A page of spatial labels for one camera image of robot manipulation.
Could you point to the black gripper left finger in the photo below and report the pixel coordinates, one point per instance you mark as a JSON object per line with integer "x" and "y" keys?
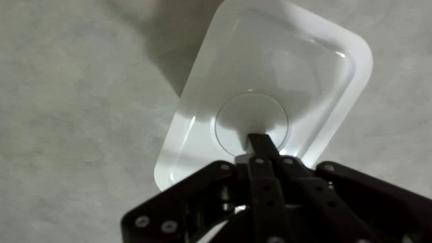
{"x": 268, "y": 203}

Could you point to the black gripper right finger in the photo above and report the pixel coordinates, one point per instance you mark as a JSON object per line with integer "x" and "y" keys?
{"x": 316, "y": 211}

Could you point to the white container lid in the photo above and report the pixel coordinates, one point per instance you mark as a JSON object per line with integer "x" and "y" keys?
{"x": 265, "y": 67}

